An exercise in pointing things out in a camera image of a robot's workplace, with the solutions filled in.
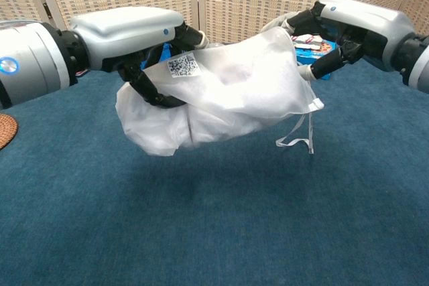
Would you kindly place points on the black screen hinge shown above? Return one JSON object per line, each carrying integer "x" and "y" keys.
{"x": 47, "y": 9}

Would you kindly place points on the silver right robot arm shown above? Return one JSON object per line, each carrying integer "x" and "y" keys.
{"x": 419, "y": 68}

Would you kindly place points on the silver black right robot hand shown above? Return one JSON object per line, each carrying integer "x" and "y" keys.
{"x": 368, "y": 21}

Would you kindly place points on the woven rattan coaster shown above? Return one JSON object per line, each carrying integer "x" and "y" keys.
{"x": 6, "y": 130}

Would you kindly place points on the translucent white plastic bag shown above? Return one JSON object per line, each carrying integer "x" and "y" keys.
{"x": 234, "y": 78}

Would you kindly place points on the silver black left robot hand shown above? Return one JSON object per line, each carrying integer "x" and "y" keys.
{"x": 127, "y": 35}

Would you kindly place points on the teal tablecloth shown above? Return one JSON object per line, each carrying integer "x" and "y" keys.
{"x": 201, "y": 232}

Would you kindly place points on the blue fabric pouch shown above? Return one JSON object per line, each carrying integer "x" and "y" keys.
{"x": 167, "y": 53}

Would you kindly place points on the white garment with ribbon ties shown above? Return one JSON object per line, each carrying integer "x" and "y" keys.
{"x": 311, "y": 135}

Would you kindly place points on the blue cookie box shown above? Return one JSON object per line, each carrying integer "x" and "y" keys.
{"x": 303, "y": 56}

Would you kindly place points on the silver foil snack packet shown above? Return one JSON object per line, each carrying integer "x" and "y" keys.
{"x": 308, "y": 39}

